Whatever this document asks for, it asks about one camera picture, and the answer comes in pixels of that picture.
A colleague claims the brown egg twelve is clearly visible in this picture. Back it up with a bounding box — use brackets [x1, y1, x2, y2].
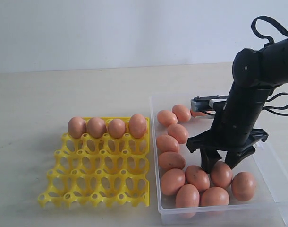
[158, 151, 186, 171]

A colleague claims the clear plastic container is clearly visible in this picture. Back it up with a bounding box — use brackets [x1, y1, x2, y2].
[150, 94, 288, 227]

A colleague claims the brown egg six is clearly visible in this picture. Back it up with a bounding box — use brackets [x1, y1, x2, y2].
[157, 110, 178, 127]

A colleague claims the brown egg ten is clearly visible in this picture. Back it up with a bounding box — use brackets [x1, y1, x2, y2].
[156, 135, 180, 153]

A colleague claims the brown egg two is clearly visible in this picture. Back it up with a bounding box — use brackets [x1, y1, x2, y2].
[87, 117, 107, 139]

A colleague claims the yellow plastic egg tray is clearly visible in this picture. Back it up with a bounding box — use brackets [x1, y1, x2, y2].
[38, 132, 150, 207]

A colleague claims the brown egg fifteen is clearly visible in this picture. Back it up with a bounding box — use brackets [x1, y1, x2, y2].
[175, 184, 200, 208]

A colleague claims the brown egg sixteen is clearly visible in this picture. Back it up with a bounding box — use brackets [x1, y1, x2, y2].
[201, 187, 229, 207]

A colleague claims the brown egg eleven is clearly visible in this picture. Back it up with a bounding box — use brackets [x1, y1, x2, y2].
[185, 165, 210, 192]

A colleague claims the small white plastic clip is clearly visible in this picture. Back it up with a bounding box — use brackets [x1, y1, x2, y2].
[254, 141, 264, 149]

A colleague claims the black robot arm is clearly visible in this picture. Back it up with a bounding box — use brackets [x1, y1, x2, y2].
[186, 38, 288, 173]

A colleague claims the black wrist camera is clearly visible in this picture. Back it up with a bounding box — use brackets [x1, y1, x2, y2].
[190, 95, 228, 113]

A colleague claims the brown egg one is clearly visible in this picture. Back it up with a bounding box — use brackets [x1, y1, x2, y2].
[68, 117, 87, 139]

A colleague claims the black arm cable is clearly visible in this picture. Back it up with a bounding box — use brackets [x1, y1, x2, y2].
[251, 15, 288, 116]

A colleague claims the brown egg fourteen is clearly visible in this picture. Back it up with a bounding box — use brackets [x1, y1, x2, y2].
[210, 161, 232, 189]

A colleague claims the brown egg four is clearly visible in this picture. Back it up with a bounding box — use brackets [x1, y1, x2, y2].
[129, 113, 146, 139]

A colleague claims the brown egg eight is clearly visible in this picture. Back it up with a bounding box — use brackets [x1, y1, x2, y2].
[231, 172, 257, 201]

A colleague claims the brown egg thirteen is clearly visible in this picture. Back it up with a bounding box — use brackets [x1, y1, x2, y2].
[161, 168, 185, 196]

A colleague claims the brown egg seven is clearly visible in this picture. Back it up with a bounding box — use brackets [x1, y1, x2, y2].
[167, 123, 189, 144]

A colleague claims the brown egg nine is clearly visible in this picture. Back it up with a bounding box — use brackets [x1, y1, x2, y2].
[190, 109, 208, 117]

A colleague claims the brown egg three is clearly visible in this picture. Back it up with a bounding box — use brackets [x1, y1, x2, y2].
[108, 119, 126, 139]

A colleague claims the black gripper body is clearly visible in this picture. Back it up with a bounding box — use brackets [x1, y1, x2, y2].
[186, 85, 273, 153]

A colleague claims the brown egg five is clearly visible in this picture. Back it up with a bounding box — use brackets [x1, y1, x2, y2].
[172, 104, 192, 122]

